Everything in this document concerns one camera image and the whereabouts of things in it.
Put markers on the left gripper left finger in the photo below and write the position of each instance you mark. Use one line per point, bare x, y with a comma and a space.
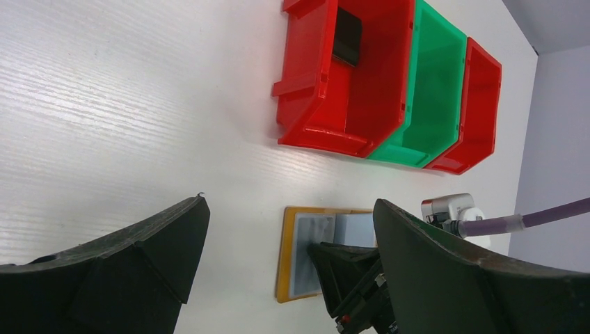
133, 280

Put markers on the red bin with black card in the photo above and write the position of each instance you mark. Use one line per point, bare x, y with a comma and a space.
325, 104

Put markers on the green plastic bin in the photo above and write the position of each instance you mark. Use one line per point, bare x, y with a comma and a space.
435, 83

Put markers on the red bin with gold card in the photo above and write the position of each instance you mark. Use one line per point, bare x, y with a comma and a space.
477, 127

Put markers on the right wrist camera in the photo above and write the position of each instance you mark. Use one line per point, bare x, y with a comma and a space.
453, 207

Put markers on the black card in bin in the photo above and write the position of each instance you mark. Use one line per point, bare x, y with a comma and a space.
347, 38

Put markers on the yellow leather card holder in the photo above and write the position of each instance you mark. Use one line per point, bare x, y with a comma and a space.
297, 277

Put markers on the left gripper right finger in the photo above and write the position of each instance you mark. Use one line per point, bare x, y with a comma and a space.
440, 283

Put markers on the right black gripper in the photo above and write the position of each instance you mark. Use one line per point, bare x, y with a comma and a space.
357, 301

